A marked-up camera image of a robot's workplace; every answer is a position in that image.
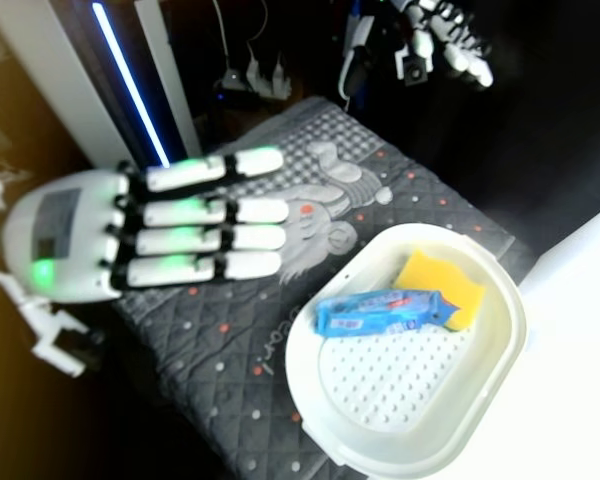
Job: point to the blue snack packet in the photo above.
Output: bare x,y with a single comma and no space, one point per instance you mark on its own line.
375,312

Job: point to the yellow sponge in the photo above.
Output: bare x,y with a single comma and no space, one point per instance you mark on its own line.
440,280

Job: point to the white oval plastic basket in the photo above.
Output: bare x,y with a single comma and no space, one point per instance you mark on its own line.
395,390

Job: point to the white column with blue light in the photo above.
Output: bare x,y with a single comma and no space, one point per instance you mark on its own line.
40,75

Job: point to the grey quilt with bear print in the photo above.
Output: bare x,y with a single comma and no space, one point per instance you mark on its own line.
220,350

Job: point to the white power strip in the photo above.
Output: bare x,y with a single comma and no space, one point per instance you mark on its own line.
240,82

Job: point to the white plug adapter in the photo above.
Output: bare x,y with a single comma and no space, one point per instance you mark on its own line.
256,65

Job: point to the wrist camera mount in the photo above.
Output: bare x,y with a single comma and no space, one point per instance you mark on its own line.
415,72
55,345

